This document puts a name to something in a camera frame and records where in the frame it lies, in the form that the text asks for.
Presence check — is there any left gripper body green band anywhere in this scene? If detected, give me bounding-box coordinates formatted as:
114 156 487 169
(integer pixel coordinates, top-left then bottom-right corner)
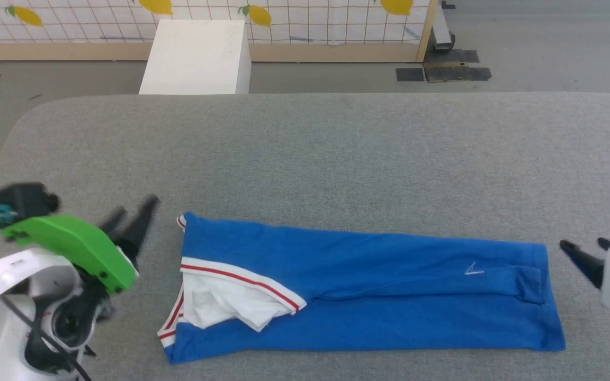
1 214 140 309

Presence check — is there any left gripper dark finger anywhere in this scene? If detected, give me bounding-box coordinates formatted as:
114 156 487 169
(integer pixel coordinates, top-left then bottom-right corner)
98 206 128 237
116 195 160 260

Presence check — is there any blue white T-shirt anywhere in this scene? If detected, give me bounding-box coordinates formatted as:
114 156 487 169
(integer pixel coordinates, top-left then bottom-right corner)
157 211 567 365

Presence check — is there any white rectangular box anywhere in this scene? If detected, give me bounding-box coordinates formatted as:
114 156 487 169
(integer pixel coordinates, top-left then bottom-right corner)
139 20 253 95

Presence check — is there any lemon print grid panel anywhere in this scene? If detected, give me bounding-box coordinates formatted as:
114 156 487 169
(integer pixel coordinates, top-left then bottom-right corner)
0 0 439 63

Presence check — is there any large black floor tape patch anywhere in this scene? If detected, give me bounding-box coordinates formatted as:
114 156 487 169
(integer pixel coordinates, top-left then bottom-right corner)
424 49 492 83

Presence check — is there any grey metal stand foot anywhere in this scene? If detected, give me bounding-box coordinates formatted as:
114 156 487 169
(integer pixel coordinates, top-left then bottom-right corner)
429 0 457 54

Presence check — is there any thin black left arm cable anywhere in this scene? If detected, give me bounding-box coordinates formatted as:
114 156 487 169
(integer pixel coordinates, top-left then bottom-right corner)
0 246 94 381

